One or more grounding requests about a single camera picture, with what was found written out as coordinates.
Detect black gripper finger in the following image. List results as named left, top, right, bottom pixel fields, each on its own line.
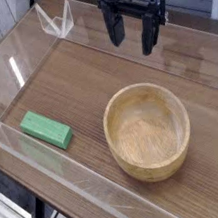
left=141, top=13, right=160, bottom=56
left=101, top=2, right=125, bottom=47

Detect green rectangular block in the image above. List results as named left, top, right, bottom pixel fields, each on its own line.
left=19, top=111, right=73, bottom=149

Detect brown wooden bowl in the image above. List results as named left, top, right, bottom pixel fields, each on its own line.
left=103, top=82, right=191, bottom=183

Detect clear acrylic tray walls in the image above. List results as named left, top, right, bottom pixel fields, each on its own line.
left=0, top=0, right=218, bottom=218

